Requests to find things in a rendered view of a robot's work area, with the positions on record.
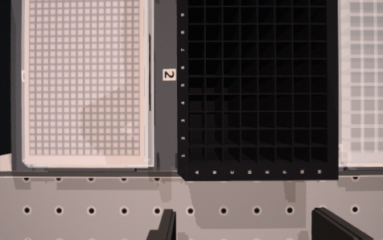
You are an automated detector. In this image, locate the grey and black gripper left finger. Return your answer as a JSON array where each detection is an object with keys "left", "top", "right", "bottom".
[{"left": 146, "top": 209, "right": 176, "bottom": 240}]

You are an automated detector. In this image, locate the black deep-well block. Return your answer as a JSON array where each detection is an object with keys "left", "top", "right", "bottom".
[{"left": 177, "top": 0, "right": 339, "bottom": 181}]

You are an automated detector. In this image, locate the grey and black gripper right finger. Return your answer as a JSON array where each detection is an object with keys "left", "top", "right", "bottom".
[{"left": 311, "top": 208, "right": 373, "bottom": 240}]

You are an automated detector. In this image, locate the grey rectangular plate carrier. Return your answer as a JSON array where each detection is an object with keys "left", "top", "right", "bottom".
[{"left": 0, "top": 0, "right": 178, "bottom": 172}]

